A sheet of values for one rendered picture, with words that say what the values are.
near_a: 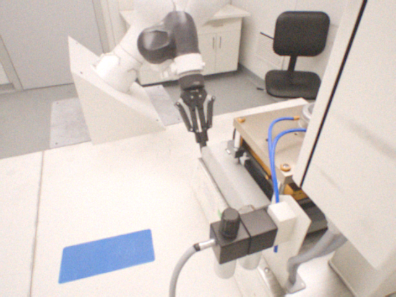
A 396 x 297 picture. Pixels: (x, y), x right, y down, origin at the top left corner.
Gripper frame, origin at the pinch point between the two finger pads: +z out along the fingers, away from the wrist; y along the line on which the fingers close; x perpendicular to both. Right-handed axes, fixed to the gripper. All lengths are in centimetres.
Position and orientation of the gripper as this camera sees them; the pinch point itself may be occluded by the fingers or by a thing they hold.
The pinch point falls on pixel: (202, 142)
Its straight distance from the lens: 82.5
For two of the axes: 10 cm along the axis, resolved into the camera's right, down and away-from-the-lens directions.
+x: -2.9, -0.2, 9.6
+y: 9.4, -2.0, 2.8
